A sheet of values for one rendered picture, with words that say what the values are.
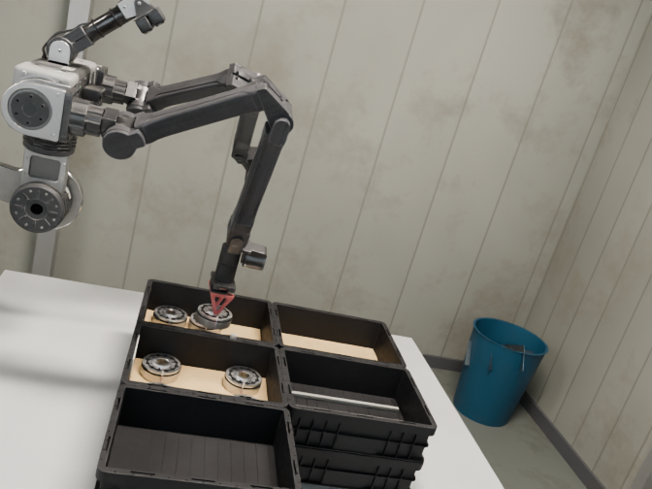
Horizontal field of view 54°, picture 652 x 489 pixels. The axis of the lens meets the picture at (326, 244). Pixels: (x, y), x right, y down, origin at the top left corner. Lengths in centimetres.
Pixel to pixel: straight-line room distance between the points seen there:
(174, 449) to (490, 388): 244
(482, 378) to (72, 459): 250
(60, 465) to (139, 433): 21
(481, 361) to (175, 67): 224
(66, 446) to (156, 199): 203
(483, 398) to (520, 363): 30
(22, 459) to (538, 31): 318
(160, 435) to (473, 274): 278
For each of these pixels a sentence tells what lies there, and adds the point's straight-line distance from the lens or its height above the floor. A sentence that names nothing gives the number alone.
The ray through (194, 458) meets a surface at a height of 83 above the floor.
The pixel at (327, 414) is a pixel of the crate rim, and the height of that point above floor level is 92.
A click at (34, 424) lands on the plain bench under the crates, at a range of 181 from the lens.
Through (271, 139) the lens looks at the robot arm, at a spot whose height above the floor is 152.
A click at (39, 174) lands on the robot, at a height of 122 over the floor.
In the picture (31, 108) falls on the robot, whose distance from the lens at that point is 162.
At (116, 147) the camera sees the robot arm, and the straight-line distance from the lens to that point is 160.
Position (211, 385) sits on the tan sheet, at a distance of 180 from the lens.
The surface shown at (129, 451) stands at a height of 83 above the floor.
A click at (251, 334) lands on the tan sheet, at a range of 210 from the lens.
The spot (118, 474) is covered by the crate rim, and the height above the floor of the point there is 93.
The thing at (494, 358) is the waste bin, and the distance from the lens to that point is 364.
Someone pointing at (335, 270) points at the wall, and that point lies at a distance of 377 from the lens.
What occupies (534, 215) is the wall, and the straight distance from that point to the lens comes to 407.
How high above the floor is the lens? 178
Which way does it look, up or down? 18 degrees down
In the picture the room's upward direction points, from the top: 16 degrees clockwise
